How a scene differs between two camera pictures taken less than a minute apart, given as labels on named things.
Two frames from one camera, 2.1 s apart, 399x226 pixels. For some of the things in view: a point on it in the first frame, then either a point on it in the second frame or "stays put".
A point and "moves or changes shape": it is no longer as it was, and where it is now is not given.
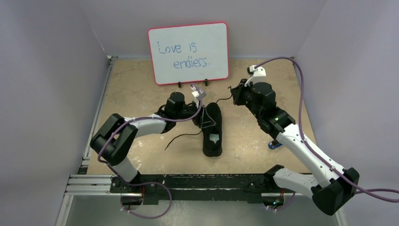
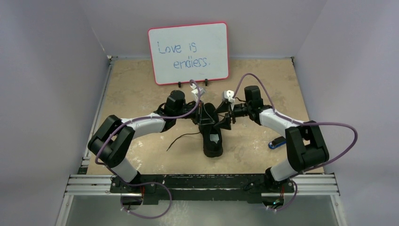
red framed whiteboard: (188, 53) stays put
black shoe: (208, 117) stays put
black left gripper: (206, 118) stays put
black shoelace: (214, 122) moves or changes shape
